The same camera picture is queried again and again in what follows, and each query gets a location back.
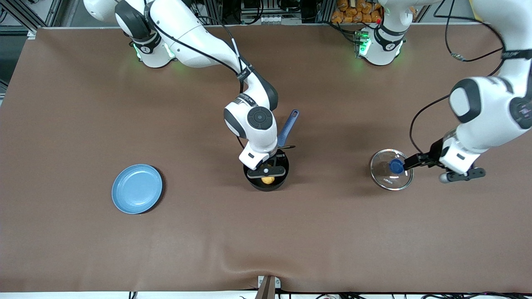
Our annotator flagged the glass lid with blue knob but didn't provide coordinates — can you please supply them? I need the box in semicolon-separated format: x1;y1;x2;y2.
370;149;414;191

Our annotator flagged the aluminium frame profile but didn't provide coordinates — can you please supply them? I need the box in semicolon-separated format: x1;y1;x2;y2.
315;0;335;23
206;0;223;25
39;0;79;27

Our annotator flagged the blue round plate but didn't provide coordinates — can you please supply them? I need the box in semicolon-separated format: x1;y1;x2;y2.
111;164;163;215

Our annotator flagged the black pot with blue handle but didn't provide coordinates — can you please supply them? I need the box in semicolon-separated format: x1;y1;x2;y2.
243;109;300;192

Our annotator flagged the brown table mat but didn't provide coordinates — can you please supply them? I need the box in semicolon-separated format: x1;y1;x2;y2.
0;23;532;293

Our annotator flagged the metal edge bracket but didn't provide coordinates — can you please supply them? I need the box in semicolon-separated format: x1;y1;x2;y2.
257;275;281;299

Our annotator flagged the orange toy food pile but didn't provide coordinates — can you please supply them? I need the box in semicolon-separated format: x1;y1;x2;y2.
331;0;384;24

